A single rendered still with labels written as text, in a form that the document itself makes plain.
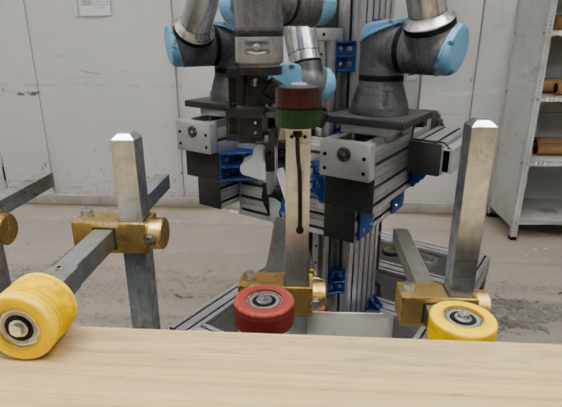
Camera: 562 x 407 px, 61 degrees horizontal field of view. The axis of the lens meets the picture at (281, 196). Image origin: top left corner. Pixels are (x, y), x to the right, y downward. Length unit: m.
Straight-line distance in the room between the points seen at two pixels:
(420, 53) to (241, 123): 0.54
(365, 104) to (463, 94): 2.25
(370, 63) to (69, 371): 0.96
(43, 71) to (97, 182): 0.85
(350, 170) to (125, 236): 0.59
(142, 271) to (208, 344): 0.24
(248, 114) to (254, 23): 0.13
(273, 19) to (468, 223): 0.41
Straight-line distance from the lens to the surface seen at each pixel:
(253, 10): 0.74
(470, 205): 0.73
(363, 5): 1.47
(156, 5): 3.46
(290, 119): 0.60
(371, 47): 1.25
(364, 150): 1.12
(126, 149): 0.72
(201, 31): 1.40
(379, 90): 1.24
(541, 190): 3.80
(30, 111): 3.91
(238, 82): 0.77
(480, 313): 0.66
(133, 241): 0.75
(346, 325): 0.83
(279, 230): 0.97
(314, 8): 0.82
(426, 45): 1.16
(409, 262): 0.89
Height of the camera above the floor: 1.24
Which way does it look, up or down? 19 degrees down
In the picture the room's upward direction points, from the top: straight up
